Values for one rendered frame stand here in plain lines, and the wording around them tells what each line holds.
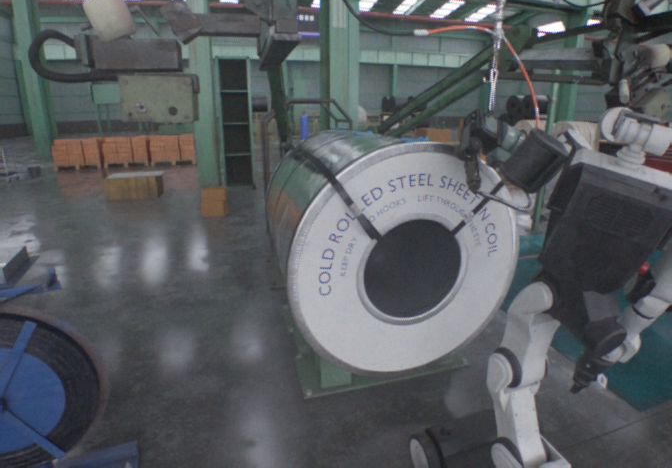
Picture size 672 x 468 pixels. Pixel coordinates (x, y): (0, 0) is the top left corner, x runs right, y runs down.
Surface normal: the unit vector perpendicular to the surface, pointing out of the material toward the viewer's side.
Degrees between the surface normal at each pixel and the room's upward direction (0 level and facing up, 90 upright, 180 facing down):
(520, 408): 64
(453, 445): 45
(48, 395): 90
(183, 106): 89
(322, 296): 90
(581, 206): 101
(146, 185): 90
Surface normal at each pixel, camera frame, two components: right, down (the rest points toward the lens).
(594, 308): 0.25, -0.21
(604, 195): -0.58, 0.40
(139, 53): 0.26, 0.26
